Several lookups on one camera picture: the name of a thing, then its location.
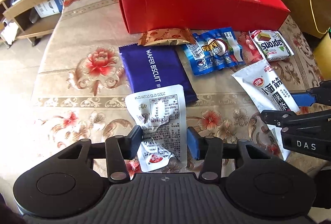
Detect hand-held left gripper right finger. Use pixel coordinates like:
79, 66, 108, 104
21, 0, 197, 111
187, 127, 272, 180

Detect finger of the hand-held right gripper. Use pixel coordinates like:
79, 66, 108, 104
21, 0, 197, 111
261, 110, 331, 132
292, 81, 331, 107

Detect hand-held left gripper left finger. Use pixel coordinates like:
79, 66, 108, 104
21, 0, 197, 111
56, 126, 143, 183

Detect long white snack packet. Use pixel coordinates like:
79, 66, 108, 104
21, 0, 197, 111
231, 60, 302, 161

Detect white silver snack pouch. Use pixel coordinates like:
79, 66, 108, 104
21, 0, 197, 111
125, 84, 188, 173

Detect green and white wafer packet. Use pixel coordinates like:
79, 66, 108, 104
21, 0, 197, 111
249, 30, 295, 62

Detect purple wafer biscuit packet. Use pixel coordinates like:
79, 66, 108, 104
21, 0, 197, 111
119, 43, 197, 106

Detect blue snack packet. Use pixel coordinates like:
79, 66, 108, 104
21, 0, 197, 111
182, 27, 245, 76

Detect gold snack packet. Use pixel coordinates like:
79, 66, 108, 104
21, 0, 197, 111
138, 27, 197, 46

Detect floral tablecloth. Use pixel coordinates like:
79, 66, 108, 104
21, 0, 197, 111
34, 0, 331, 188

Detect white box with blue print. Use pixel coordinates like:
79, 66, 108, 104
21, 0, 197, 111
34, 0, 65, 19

